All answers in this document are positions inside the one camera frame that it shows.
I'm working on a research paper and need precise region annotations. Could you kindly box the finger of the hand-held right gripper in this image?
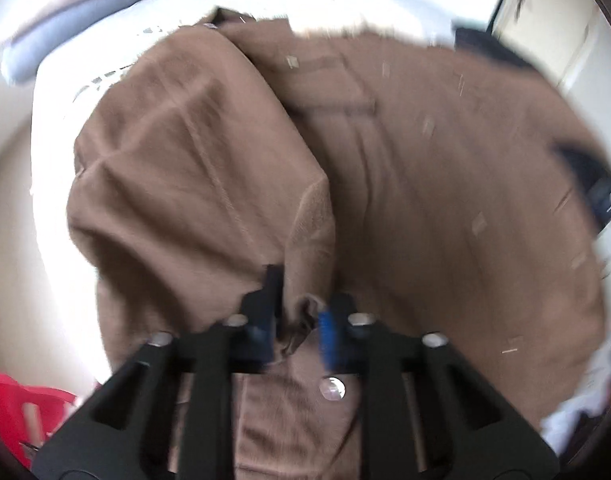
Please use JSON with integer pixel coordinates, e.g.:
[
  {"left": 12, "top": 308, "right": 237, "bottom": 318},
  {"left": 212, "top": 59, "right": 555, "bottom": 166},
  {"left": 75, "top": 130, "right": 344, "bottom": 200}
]
[{"left": 553, "top": 144, "right": 611, "bottom": 234}]

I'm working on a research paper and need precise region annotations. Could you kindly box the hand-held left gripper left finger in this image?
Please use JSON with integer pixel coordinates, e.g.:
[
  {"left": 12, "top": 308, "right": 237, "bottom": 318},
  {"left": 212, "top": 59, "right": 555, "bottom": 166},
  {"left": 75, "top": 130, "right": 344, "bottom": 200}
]
[{"left": 33, "top": 264, "right": 286, "bottom": 480}]

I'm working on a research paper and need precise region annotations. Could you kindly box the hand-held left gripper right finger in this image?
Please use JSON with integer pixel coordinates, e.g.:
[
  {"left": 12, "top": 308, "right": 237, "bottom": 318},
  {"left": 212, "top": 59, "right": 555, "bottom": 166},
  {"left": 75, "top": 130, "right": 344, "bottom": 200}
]
[{"left": 318, "top": 292, "right": 559, "bottom": 480}]

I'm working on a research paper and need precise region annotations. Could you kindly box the brown coat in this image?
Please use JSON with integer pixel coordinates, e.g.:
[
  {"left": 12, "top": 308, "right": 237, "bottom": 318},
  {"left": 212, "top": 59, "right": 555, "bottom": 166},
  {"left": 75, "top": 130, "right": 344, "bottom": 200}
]
[{"left": 66, "top": 7, "right": 611, "bottom": 480}]

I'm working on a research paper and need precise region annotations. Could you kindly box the cream door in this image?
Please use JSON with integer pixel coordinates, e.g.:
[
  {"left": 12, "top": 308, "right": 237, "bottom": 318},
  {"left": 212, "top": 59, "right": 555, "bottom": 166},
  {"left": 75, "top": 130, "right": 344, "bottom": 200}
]
[{"left": 493, "top": 0, "right": 611, "bottom": 102}]

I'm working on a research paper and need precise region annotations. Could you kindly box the black puffer jacket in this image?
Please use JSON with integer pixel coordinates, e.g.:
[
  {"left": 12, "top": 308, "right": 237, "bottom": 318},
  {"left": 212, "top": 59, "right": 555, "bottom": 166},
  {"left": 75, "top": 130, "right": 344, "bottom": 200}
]
[{"left": 453, "top": 26, "right": 542, "bottom": 75}]

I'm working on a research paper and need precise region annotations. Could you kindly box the red plastic basket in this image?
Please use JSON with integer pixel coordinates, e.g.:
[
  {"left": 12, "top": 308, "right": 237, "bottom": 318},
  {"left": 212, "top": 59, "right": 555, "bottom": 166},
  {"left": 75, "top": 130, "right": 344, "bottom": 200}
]
[{"left": 0, "top": 370, "right": 79, "bottom": 469}]

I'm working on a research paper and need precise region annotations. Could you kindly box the bed with pale sheet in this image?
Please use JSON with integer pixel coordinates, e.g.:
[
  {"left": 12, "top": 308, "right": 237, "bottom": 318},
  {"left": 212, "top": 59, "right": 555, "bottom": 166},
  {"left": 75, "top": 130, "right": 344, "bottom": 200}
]
[{"left": 28, "top": 0, "right": 516, "bottom": 376}]

